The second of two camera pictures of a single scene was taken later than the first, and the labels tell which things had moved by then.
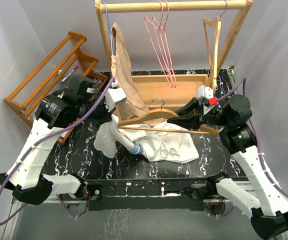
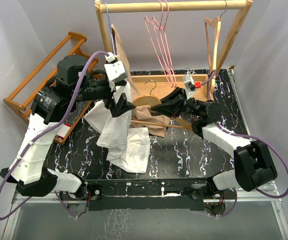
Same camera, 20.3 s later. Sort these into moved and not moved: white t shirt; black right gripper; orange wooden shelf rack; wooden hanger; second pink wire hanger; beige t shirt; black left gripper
Moved: beige t shirt; black right gripper; black left gripper; white t shirt; wooden hanger
Not moved: second pink wire hanger; orange wooden shelf rack
